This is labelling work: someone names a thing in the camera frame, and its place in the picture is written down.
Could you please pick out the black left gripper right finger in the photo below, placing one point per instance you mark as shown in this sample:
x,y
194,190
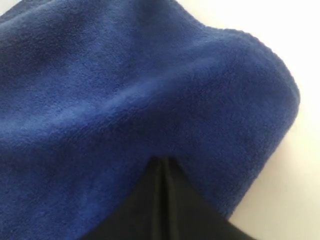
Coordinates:
x,y
185,213

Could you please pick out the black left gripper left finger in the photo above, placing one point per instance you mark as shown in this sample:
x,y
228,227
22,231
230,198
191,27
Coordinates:
x,y
139,216

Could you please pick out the blue microfiber towel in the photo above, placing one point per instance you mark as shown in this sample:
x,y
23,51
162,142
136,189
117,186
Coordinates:
x,y
92,90

